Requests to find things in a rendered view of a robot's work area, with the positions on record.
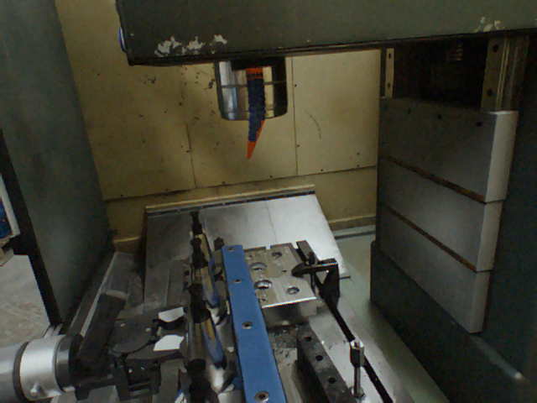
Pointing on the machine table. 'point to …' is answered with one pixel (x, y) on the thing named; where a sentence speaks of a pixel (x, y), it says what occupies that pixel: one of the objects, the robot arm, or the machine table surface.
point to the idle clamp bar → (331, 388)
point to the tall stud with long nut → (357, 366)
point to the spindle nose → (273, 81)
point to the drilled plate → (277, 313)
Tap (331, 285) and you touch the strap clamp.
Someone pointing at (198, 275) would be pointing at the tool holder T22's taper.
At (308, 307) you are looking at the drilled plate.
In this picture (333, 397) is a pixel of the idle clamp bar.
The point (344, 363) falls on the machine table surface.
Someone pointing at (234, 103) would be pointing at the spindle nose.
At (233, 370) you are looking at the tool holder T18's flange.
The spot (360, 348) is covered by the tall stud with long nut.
